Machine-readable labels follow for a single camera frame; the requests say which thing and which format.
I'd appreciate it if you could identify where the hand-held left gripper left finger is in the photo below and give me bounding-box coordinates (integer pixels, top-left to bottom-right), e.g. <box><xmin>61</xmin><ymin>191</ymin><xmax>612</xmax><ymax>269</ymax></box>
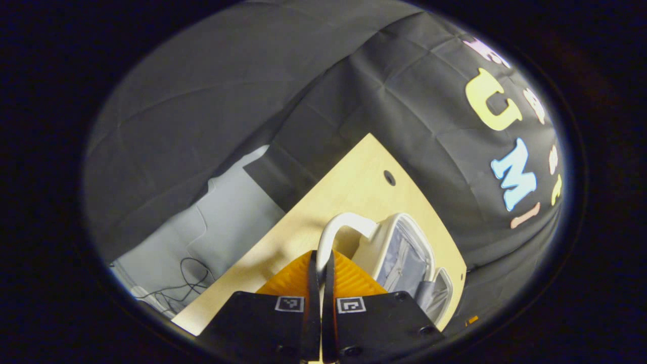
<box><xmin>199</xmin><ymin>250</ymin><xmax>322</xmax><ymax>364</ymax></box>

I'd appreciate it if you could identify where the white suitcase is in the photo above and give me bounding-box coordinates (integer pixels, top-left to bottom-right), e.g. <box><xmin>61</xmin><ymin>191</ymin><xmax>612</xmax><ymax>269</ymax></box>
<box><xmin>315</xmin><ymin>212</ymin><xmax>454</xmax><ymax>328</ymax></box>

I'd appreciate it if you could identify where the black floor cable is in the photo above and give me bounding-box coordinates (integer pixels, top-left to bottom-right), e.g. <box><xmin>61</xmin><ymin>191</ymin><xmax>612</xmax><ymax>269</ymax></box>
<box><xmin>135</xmin><ymin>257</ymin><xmax>217</xmax><ymax>316</ymax></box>

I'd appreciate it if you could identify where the black backdrop cloth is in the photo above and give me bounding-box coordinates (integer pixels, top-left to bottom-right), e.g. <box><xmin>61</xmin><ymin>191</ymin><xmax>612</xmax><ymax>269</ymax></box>
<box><xmin>83</xmin><ymin>0</ymin><xmax>564</xmax><ymax>334</ymax></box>

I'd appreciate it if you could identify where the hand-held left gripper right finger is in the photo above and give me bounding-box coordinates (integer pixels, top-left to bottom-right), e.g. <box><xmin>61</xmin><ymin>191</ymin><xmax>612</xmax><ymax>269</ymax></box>
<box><xmin>321</xmin><ymin>250</ymin><xmax>446</xmax><ymax>364</ymax></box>

